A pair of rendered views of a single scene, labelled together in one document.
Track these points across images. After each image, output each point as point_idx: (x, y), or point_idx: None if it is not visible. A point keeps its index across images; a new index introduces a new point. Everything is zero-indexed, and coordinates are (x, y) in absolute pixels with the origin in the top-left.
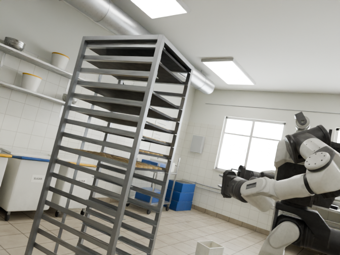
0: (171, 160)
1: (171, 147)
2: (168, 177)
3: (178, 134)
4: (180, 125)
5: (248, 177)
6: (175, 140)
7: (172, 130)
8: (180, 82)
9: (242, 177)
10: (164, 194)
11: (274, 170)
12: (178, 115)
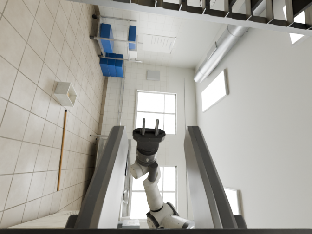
0: (155, 6)
1: (178, 5)
2: (122, 6)
3: (202, 19)
4: (218, 20)
5: (146, 146)
6: (191, 12)
7: (209, 5)
8: (303, 8)
9: (145, 139)
10: (88, 0)
11: (160, 175)
12: (236, 15)
